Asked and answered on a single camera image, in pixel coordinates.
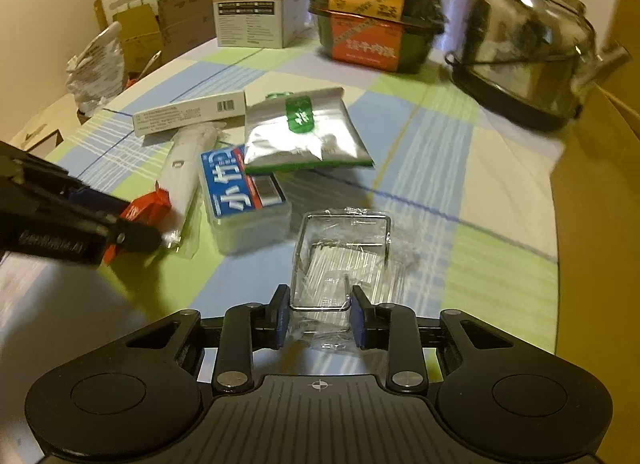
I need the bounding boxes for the clear plastic wire bag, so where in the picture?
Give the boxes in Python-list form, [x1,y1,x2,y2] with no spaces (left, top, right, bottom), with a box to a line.
[288,207,420,354]

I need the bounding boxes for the red small packet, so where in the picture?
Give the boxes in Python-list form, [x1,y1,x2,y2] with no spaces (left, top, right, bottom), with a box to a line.
[103,184,171,265]

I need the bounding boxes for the white tube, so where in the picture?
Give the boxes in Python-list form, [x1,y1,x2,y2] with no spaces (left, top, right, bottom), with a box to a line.
[156,122,226,259]

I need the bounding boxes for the silver green foil pouch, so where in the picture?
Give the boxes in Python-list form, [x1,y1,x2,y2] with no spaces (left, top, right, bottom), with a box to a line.
[244,87,373,174]

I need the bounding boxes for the long white ointment box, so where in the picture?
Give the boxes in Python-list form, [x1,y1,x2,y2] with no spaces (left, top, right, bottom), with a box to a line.
[132,91,246,137]

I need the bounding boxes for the crumpled plastic bag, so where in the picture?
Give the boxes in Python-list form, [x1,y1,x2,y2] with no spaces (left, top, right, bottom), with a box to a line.
[65,21,127,119]

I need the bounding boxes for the checkered tablecloth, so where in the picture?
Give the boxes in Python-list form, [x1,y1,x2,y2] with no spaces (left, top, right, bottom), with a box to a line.
[1,34,566,389]

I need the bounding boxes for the stacked cardboard boxes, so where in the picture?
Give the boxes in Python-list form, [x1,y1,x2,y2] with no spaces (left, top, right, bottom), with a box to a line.
[93,0,216,78]

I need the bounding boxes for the brown cardboard box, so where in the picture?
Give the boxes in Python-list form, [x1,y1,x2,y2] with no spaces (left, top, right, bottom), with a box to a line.
[550,88,639,463]

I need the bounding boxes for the stainless steel kettle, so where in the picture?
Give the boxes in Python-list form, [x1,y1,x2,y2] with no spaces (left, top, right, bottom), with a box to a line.
[445,0,631,132]

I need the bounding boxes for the black instant meal bowl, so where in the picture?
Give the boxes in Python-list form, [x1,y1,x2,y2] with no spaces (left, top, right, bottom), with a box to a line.
[309,0,446,73]

